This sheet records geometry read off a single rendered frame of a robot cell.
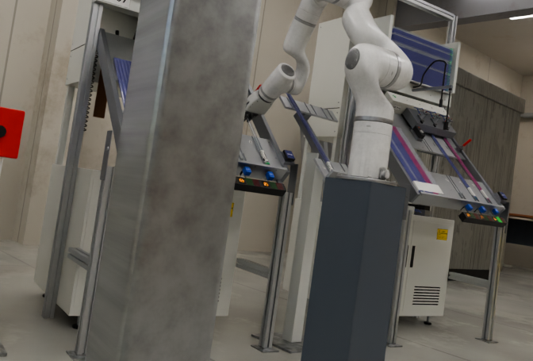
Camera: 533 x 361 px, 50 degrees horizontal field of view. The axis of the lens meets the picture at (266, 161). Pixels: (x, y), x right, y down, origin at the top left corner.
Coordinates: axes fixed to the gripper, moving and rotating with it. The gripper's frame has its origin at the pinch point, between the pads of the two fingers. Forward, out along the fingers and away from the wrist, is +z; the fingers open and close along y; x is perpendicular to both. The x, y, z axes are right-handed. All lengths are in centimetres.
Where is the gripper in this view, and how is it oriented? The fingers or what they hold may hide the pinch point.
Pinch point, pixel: (247, 117)
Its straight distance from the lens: 248.3
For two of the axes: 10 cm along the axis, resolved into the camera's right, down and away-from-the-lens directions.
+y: -8.3, -1.5, -5.4
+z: -5.3, 5.3, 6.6
